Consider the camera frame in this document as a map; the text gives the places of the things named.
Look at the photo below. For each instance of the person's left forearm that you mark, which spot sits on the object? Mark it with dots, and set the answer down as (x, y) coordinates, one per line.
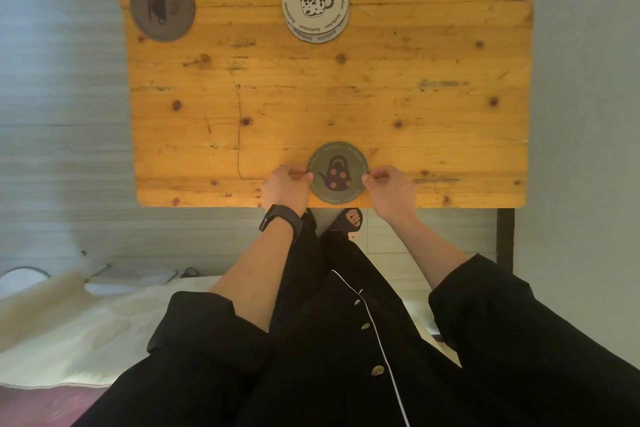
(252, 276)

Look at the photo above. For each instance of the cream bed sheet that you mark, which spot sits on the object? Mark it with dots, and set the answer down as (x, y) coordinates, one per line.
(90, 346)

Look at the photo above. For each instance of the grey round coaster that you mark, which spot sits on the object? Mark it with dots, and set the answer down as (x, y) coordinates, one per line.
(320, 36)

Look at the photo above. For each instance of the green coaster with teapot print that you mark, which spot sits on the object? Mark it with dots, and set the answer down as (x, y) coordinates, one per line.
(337, 172)

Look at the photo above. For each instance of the person's left thumb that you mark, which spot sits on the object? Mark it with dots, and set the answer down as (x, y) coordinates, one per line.
(305, 179)

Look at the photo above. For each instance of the black table leg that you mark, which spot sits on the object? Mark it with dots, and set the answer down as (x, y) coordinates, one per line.
(505, 239)

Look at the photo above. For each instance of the person's left hand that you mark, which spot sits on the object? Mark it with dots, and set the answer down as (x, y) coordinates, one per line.
(284, 189)

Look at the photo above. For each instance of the white round object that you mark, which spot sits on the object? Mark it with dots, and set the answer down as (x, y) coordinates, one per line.
(20, 281)

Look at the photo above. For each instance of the person's right forearm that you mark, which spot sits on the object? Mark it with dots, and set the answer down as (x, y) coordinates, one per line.
(430, 251)

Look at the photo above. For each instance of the white folded cloth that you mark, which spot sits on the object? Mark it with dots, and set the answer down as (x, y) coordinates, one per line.
(130, 280)

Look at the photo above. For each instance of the person's right thumb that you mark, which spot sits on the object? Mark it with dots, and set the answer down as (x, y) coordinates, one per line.
(371, 180)

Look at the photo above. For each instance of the person's right hand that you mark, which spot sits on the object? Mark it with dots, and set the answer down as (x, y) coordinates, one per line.
(395, 194)

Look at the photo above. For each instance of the black smartwatch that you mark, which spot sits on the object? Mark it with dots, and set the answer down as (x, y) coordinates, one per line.
(281, 218)

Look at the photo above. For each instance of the maroon blanket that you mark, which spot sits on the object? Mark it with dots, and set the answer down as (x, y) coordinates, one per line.
(45, 406)

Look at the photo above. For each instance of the brown coaster with cup print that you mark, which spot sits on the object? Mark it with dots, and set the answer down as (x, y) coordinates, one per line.
(162, 7)

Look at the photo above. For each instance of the black sandal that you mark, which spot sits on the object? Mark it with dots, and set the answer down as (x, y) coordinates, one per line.
(348, 220)

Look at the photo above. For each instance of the black shirt with white piping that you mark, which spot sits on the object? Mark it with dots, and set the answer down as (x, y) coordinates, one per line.
(450, 356)

